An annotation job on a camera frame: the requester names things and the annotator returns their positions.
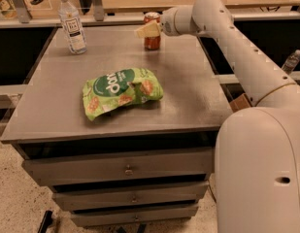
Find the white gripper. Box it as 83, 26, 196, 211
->
134, 8, 180, 38

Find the red coke can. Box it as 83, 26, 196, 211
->
144, 12, 160, 50

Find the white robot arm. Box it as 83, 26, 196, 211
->
135, 0, 300, 233

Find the green chip bag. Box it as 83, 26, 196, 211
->
83, 68, 164, 121

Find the clear plastic water bottle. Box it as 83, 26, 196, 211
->
58, 0, 87, 54

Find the grey drawer cabinet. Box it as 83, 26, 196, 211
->
2, 26, 231, 216

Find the open cardboard box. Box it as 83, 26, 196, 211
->
230, 93, 251, 112

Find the small bottle on right ledge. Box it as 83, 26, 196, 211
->
282, 50, 300, 75

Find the top grey drawer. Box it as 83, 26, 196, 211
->
22, 147, 213, 186

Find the grey drawer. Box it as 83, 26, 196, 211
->
22, 147, 213, 186
52, 182, 208, 211
71, 202, 198, 227

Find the middle grey drawer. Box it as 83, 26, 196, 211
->
52, 182, 208, 211

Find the bottom grey drawer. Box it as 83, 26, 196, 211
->
71, 202, 198, 227

